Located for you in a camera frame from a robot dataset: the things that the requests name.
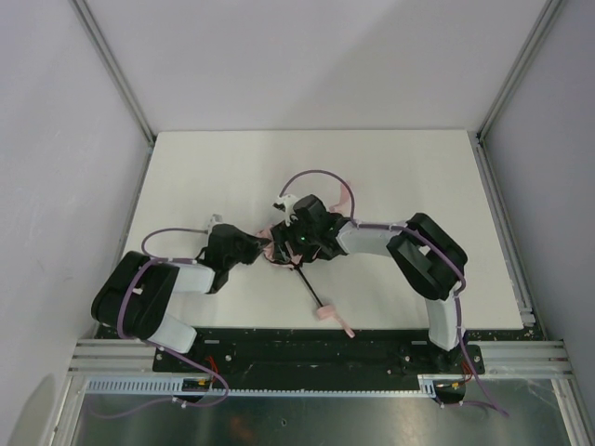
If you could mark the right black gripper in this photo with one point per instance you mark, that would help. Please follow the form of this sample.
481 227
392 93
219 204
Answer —
283 241

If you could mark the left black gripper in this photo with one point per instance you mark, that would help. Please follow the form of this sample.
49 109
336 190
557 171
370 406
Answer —
248 246

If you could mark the pink folding umbrella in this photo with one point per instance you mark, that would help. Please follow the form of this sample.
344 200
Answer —
323 312

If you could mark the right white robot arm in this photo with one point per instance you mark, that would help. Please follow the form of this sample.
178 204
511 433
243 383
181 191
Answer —
430 260

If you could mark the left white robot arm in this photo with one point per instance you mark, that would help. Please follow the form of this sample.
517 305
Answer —
135 298

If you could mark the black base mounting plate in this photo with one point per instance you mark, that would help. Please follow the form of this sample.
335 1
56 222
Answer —
312 360

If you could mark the aluminium frame rail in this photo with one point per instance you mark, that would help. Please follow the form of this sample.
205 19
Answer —
519 354

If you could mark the left aluminium frame post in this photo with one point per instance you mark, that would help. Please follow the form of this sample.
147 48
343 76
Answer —
97 39

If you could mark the aluminium frame post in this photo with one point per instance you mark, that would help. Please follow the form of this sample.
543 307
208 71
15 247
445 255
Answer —
97 39
541 29

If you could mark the right aluminium frame post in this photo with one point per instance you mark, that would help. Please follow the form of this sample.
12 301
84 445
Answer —
541 29

